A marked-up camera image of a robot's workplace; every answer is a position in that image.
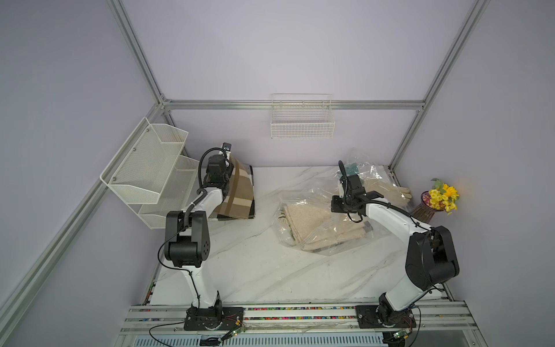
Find brown beige plaid scarf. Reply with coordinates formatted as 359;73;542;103
212;156;254;221

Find plain beige knit scarf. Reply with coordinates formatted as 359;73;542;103
274;202;373;252

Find clear plastic vacuum bag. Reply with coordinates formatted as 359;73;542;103
273;148;412;256

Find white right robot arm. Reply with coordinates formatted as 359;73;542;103
331;160;460;328

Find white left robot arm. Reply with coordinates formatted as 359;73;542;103
157;143;234;311

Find small bag with green item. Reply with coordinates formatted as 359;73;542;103
343;148;384;183

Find cream knitted gloves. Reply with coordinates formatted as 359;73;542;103
364;179;412;208

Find white two-tier mesh shelf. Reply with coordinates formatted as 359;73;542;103
100;119;198;229

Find dark glass flower vase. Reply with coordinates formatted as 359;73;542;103
410;191;442;224

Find yellow flower bouquet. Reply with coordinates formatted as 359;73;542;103
427;178;460;214

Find white wire wall basket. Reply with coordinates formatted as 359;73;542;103
270;93;335;140

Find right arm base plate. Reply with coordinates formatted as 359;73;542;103
355;305;416;331

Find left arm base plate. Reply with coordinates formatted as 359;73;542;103
184;307;244;331

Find aluminium frame rails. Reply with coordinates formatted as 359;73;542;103
1;1;489;344

